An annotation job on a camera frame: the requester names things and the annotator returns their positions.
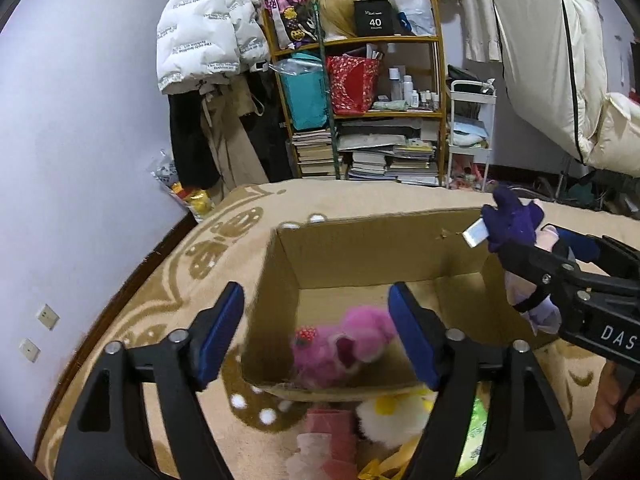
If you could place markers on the green tissue pack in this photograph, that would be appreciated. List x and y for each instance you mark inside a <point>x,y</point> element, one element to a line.
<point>475,430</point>

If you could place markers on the clear plastic packet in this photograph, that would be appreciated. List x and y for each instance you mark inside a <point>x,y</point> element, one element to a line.
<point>295,66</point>

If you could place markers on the blonde wig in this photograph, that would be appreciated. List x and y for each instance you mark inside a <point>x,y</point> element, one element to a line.
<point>340,15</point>

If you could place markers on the beige printed blanket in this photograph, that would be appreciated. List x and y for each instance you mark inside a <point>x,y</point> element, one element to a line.
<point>150,285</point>

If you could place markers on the stack of books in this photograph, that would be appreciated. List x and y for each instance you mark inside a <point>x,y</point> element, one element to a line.
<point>315,152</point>

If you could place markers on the cream duvet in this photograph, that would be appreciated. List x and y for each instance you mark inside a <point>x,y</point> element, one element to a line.
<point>540,60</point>

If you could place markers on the white yellow plush toy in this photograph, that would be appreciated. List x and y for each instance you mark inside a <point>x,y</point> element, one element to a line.
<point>390,415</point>

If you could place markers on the cream curtain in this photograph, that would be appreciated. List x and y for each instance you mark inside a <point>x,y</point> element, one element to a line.
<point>477,10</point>

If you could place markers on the purple plush doll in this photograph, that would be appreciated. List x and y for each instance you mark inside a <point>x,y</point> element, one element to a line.
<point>510,220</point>

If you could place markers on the wooden shelf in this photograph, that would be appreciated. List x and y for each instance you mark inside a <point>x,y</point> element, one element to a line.
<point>350,40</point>

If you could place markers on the black coat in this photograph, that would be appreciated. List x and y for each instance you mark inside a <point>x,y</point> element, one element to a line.
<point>192,150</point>

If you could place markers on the pink plush toy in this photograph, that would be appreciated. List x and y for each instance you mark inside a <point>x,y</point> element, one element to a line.
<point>350,345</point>

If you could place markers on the white trolley cart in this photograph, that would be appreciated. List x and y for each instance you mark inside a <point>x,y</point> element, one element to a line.
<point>452,125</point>

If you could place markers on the white wall socket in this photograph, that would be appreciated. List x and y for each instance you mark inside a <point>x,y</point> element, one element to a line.
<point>30,350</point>
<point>47,316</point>

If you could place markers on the group of cosmetic bottles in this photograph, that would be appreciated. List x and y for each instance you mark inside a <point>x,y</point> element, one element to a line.
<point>407,90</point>

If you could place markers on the teal bag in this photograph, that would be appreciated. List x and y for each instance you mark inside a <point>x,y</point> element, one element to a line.
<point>305,100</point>

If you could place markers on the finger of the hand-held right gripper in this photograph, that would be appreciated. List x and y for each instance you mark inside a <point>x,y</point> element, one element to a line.
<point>530,260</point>
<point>582,249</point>

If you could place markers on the black box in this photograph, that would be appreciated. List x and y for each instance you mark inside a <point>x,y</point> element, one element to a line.
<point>375,17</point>

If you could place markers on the person's right hand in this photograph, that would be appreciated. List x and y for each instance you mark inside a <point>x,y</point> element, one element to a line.
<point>605,400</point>

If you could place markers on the cardboard box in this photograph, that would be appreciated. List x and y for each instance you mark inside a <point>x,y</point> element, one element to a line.
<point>375,250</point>

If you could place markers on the red gift bag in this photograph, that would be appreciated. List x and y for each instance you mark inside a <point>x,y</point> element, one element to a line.
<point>352,85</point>

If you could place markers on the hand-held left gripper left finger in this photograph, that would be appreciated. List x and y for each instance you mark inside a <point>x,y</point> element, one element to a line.
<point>220,335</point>

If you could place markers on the bag of snacks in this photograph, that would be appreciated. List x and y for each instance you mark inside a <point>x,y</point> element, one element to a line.
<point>197,202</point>

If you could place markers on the light blue cloth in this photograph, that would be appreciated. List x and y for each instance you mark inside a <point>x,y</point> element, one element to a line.
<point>470,135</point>

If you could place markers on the pile of books and papers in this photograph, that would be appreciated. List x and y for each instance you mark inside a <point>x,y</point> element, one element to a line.
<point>390,165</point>

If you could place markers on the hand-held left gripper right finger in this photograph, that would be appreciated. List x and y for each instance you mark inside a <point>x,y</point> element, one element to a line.
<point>415,340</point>

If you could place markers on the pink plush cushion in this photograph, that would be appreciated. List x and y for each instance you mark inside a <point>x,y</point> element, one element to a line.
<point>325,440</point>

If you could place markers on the yellow ribbon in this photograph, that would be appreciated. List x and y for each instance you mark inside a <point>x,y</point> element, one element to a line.
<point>380,467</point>

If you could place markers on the black patterned tote bag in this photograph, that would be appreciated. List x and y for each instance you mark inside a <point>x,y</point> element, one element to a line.
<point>292,10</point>

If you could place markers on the beige trousers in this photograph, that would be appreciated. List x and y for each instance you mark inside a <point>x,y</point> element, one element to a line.
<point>230,150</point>

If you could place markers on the white puffer jacket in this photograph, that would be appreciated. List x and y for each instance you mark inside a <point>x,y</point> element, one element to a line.
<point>200,25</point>

